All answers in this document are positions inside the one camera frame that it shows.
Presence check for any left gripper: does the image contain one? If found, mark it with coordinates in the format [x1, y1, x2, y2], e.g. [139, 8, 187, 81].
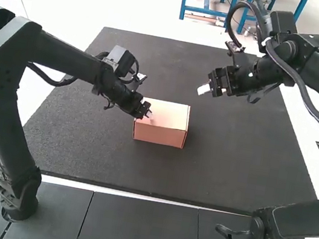
[133, 99, 155, 122]

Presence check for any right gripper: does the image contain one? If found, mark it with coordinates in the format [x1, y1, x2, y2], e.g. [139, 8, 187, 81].
[196, 61, 243, 102]

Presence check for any cardboard box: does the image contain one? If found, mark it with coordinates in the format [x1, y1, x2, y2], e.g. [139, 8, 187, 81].
[130, 96, 192, 149]

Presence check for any black mat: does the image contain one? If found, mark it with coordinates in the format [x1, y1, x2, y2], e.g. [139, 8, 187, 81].
[14, 16, 319, 228]

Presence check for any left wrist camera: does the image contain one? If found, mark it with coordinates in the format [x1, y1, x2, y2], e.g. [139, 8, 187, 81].
[130, 71, 149, 89]

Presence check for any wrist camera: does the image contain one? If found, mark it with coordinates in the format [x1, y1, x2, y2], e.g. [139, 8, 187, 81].
[130, 71, 149, 89]
[223, 40, 247, 61]

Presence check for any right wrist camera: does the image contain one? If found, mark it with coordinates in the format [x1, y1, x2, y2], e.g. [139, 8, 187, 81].
[223, 40, 247, 61]

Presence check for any black cable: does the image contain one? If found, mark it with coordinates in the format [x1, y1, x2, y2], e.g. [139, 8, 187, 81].
[247, 37, 319, 153]
[222, 0, 259, 50]
[24, 61, 79, 90]

